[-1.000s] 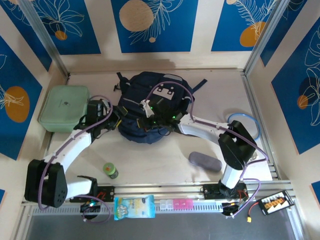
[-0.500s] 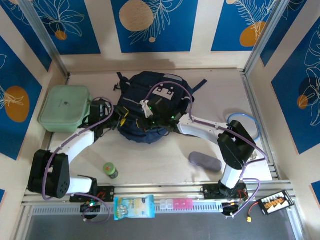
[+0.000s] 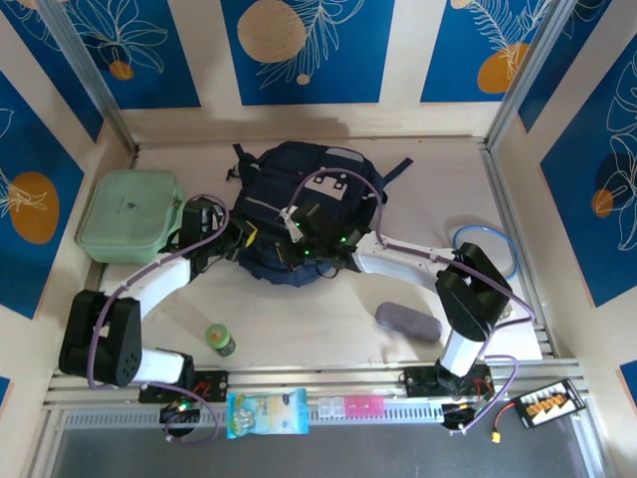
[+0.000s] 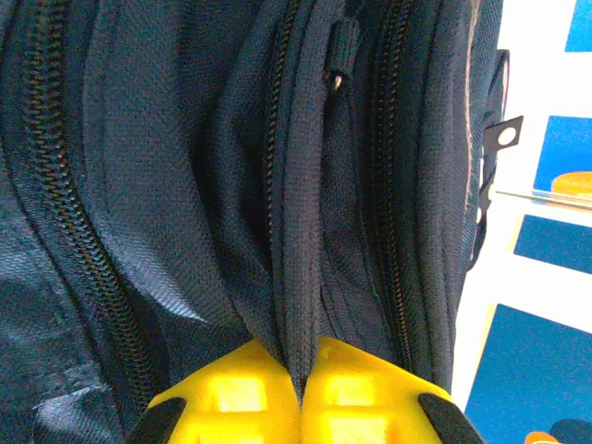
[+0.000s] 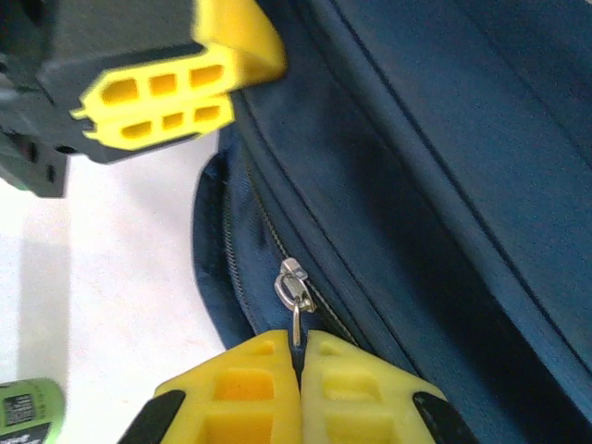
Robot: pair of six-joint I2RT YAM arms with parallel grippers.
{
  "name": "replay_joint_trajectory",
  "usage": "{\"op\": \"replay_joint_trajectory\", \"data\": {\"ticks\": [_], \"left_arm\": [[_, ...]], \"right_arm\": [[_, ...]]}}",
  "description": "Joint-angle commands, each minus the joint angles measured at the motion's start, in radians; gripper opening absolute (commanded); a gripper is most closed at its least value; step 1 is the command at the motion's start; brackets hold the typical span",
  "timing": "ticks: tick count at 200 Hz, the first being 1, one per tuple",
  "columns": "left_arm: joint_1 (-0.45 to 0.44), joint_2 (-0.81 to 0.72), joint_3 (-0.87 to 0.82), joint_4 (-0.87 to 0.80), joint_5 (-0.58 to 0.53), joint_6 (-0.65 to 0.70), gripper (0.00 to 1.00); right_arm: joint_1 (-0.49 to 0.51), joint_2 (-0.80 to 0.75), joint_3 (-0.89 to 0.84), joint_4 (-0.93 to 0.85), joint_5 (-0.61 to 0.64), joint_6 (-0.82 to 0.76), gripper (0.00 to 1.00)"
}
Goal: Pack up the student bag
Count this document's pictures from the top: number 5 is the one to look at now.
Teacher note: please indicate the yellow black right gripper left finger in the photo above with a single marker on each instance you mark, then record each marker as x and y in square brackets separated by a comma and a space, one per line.
[240, 407]

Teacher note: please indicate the navy blue backpack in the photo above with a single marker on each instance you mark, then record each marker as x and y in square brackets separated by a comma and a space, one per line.
[416, 185]

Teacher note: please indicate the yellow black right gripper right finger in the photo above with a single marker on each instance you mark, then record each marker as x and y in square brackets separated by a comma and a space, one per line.
[361, 407]

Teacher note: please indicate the green lidded jar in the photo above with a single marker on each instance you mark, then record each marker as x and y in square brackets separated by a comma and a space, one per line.
[28, 411]

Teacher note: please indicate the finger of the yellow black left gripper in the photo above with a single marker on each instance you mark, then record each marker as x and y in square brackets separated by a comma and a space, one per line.
[185, 122]
[240, 55]

